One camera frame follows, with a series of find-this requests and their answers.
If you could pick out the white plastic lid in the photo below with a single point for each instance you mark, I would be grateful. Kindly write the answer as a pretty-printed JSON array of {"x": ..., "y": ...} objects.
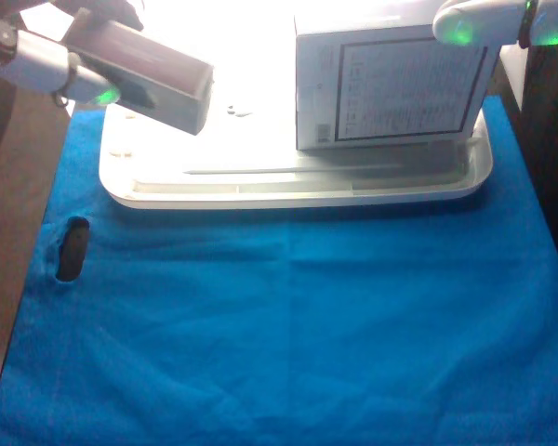
[{"x": 283, "y": 190}]

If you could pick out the blue cloth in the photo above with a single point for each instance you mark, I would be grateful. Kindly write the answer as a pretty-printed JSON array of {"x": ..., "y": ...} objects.
[{"x": 279, "y": 325}]

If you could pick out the grey box with maroon label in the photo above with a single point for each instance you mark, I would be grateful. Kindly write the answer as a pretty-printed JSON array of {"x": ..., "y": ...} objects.
[{"x": 167, "y": 74}]

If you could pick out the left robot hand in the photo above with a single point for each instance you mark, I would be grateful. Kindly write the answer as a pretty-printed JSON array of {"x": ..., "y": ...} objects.
[{"x": 111, "y": 11}]

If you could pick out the white blue labelled box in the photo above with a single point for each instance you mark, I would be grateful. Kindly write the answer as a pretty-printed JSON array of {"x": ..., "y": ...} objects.
[{"x": 400, "y": 93}]

